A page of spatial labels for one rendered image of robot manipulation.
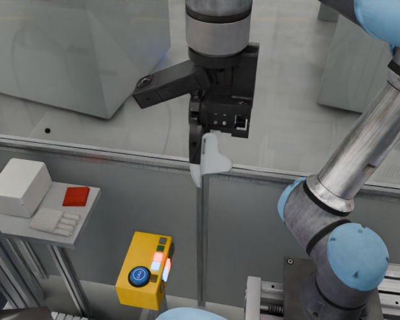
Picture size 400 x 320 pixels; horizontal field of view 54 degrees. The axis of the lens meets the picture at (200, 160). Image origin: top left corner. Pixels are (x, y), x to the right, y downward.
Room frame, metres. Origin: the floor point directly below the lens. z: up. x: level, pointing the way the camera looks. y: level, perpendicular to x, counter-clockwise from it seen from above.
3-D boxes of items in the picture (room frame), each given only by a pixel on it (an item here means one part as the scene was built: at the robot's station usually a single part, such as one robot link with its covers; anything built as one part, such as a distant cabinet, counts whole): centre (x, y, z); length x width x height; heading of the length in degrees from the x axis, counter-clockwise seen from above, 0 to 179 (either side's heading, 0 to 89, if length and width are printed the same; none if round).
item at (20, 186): (0.89, 0.62, 0.91); 0.17 x 0.16 x 0.11; 170
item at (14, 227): (0.85, 0.56, 0.84); 0.36 x 0.24 x 0.03; 80
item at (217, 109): (0.43, -0.03, 1.62); 0.09 x 0.08 x 0.12; 80
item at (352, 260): (0.42, -0.31, 1.20); 0.13 x 0.12 x 0.14; 24
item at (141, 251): (0.51, 0.13, 1.02); 0.16 x 0.10 x 0.11; 170
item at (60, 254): (0.85, 0.56, 0.41); 0.04 x 0.04 x 0.83; 80
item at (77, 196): (0.89, 0.43, 0.87); 0.08 x 0.08 x 0.02; 0
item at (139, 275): (0.47, 0.14, 1.08); 0.04 x 0.04 x 0.02
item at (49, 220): (0.78, 0.47, 0.87); 0.15 x 0.09 x 0.02; 77
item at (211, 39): (0.44, -0.02, 1.70); 0.08 x 0.08 x 0.05
